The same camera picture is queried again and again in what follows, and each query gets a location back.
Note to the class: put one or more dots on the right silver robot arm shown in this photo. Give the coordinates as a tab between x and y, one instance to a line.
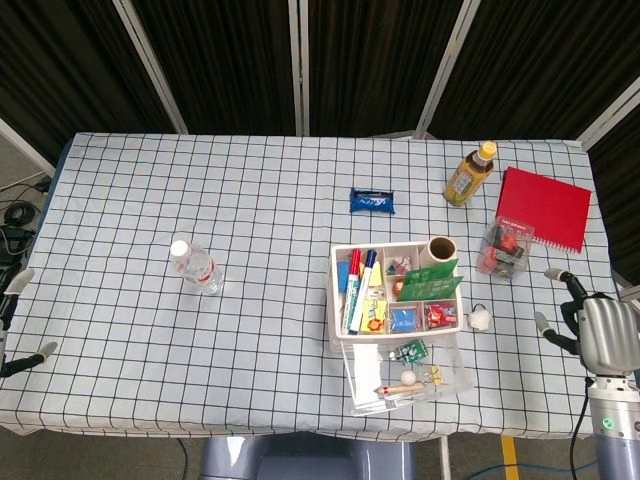
615	415

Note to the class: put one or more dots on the tea bottle with yellow cap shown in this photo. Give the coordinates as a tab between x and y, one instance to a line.
465	180

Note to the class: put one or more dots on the clear box of binder clips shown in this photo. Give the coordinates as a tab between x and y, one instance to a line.
505	250

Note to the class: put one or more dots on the clear plastic tray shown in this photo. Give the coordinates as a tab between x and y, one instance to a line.
450	380

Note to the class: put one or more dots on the blue cap whiteboard marker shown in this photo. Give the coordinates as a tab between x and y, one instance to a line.
364	290

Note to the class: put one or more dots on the cardboard tape roll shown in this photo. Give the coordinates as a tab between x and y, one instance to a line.
427	260

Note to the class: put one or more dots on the white paper card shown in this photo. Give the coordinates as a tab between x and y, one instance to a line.
366	372

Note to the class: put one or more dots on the yellow lion snack packet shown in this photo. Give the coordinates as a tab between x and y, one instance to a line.
374	315

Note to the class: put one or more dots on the blue eraser block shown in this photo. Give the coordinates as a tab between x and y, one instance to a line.
344	276

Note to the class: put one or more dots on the white plush ball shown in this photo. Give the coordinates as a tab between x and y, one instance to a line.
480	319

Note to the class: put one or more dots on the red cap whiteboard marker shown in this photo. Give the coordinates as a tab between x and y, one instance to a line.
354	280

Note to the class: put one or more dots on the clear plastic water bottle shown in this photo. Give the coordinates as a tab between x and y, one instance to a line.
197	267

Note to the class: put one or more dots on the yellow binder clip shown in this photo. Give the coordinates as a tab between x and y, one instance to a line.
435	375

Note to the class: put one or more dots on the red snack packet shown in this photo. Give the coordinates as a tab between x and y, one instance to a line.
440	316

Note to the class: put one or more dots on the yellow sticky note pad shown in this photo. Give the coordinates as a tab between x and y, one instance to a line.
378	274

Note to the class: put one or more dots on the blue tissue pack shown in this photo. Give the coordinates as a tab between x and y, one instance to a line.
372	201

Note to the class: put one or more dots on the green tea packet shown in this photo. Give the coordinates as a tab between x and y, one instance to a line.
430	285

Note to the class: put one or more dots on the green snack packet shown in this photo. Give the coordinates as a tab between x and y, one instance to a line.
410	350

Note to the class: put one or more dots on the white plastic drawer organizer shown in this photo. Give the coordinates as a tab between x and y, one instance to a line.
334	300

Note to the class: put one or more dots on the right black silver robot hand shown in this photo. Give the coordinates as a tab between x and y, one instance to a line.
607	335

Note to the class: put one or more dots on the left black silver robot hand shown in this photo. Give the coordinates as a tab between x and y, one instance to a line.
7	310

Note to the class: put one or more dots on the orange wrapped candy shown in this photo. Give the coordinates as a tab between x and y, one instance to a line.
400	286

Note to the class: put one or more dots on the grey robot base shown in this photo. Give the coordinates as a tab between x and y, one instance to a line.
300	460

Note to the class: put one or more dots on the wooden stick with red band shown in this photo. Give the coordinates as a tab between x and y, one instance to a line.
402	388

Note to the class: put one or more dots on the blue item in clear wrap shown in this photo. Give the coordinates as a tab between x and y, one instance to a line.
404	319

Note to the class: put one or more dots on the red white wrapped candy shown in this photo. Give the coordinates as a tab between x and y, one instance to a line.
401	265

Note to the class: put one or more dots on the red spiral notebook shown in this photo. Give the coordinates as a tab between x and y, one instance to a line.
547	207

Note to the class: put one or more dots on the small white ball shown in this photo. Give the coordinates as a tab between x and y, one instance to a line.
410	376

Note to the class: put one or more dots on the white black checkered tablecloth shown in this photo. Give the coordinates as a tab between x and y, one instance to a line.
200	175

